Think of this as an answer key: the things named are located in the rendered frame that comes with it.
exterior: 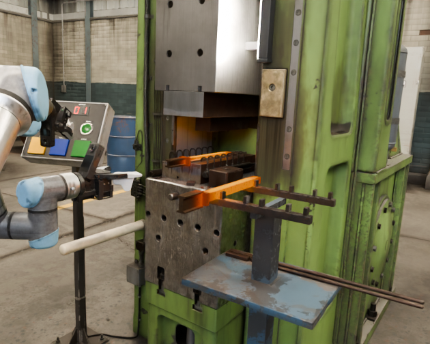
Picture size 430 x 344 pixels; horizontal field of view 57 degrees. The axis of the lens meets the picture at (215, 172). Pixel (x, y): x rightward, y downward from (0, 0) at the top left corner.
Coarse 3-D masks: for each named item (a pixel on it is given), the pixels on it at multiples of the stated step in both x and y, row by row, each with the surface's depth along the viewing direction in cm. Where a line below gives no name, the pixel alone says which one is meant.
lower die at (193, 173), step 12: (216, 156) 167; (228, 156) 174; (240, 156) 175; (252, 156) 181; (168, 168) 160; (180, 168) 156; (192, 168) 152; (204, 168) 152; (252, 168) 183; (192, 180) 153; (204, 180) 153
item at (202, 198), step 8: (256, 176) 132; (224, 184) 117; (232, 184) 118; (240, 184) 119; (248, 184) 124; (192, 192) 101; (200, 192) 102; (208, 192) 104; (216, 192) 108; (232, 192) 116; (184, 200) 97; (192, 200) 100; (200, 200) 103; (208, 200) 104; (184, 208) 98; (192, 208) 100
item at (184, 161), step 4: (220, 152) 174; (224, 152) 174; (228, 152) 176; (180, 156) 154; (184, 156) 153; (192, 156) 158; (196, 156) 159; (200, 156) 159; (204, 156) 161; (208, 156) 164; (168, 160) 146; (172, 160) 145; (176, 160) 147; (180, 160) 150; (184, 160) 153; (188, 160) 152; (168, 164) 146; (172, 164) 147; (176, 164) 149; (180, 164) 150; (184, 164) 152; (188, 164) 152
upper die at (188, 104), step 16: (176, 96) 153; (192, 96) 148; (208, 96) 148; (224, 96) 156; (240, 96) 166; (256, 96) 176; (176, 112) 154; (192, 112) 149; (208, 112) 149; (224, 112) 158; (240, 112) 168; (256, 112) 178
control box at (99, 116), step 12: (72, 108) 173; (84, 108) 172; (96, 108) 172; (108, 108) 172; (72, 120) 171; (84, 120) 171; (96, 120) 170; (108, 120) 173; (96, 132) 168; (108, 132) 174; (72, 144) 167; (24, 156) 169; (36, 156) 168; (48, 156) 167; (60, 156) 166
